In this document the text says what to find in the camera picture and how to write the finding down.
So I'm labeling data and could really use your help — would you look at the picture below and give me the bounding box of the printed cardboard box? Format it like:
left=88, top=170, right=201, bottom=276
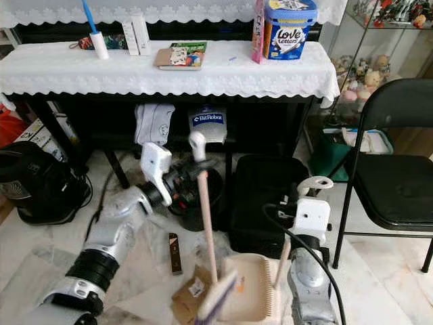
left=27, top=116, right=78, bottom=160

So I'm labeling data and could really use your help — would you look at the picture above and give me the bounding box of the white BitRobot bag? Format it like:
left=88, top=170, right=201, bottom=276
left=188, top=106, right=228, bottom=144

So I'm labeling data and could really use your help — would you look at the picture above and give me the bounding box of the small beige plush doll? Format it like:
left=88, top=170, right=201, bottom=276
left=363, top=70, right=383, bottom=90

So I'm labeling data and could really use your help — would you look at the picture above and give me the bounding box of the brown cardboard piece with label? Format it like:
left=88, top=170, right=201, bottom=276
left=171, top=265, right=214, bottom=319

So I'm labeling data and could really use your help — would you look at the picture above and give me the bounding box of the black upright piano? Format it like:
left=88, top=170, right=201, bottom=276
left=14, top=20, right=319, bottom=190

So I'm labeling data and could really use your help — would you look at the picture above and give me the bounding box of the wide white lace cloth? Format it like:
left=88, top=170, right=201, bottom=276
left=0, top=41, right=341, bottom=109

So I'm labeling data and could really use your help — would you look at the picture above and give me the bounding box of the pink flat box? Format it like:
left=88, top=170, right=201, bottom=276
left=251, top=0, right=267, bottom=64

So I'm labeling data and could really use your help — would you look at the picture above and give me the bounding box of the narrow white lace cloth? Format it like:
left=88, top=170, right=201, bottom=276
left=0, top=0, right=349, bottom=29

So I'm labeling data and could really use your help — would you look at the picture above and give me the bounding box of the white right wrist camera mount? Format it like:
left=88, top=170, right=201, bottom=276
left=293, top=196, right=331, bottom=239

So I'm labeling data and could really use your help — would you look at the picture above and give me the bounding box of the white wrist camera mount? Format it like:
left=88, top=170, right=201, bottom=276
left=293, top=196, right=331, bottom=239
left=140, top=142, right=173, bottom=206

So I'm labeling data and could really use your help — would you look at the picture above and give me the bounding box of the dark brown snack wrapper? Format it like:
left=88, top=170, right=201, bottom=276
left=168, top=232, right=183, bottom=276

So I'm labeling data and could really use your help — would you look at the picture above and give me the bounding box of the black folding chair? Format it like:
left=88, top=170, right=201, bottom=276
left=332, top=78, right=433, bottom=274

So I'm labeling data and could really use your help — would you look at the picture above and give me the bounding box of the red plastic bag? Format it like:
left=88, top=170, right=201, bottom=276
left=0, top=108, right=28, bottom=148

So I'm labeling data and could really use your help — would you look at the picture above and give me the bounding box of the blue handled lint roller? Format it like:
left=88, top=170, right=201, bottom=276
left=82, top=0, right=110, bottom=60

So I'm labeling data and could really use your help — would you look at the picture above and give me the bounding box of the beige long handled dustpan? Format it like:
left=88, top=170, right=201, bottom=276
left=220, top=175, right=334, bottom=325

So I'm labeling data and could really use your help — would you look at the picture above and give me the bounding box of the blue Love Letters tin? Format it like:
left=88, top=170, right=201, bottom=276
left=263, top=0, right=319, bottom=61

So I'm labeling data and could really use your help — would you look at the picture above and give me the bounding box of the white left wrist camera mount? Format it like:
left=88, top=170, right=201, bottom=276
left=140, top=142, right=173, bottom=206

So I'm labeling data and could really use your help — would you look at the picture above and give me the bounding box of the colourful children's book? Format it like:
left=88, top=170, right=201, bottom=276
left=154, top=41, right=208, bottom=70

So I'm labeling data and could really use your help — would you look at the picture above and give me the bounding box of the tall white carton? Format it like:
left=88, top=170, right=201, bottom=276
left=133, top=14, right=152, bottom=56

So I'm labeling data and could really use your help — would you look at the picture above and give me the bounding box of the glass display cabinet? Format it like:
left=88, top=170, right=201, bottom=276
left=308, top=0, right=433, bottom=156

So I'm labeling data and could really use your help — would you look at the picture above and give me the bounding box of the black round waste bin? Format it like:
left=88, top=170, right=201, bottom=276
left=171, top=168, right=224, bottom=234

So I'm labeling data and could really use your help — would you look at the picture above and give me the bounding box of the green storage bin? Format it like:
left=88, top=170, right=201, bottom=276
left=309, top=129, right=394, bottom=182

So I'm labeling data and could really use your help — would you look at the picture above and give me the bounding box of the short white carton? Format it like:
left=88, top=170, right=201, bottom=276
left=122, top=20, right=140, bottom=56

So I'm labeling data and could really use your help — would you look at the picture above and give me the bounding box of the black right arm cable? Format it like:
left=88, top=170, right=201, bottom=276
left=264, top=203, right=347, bottom=325

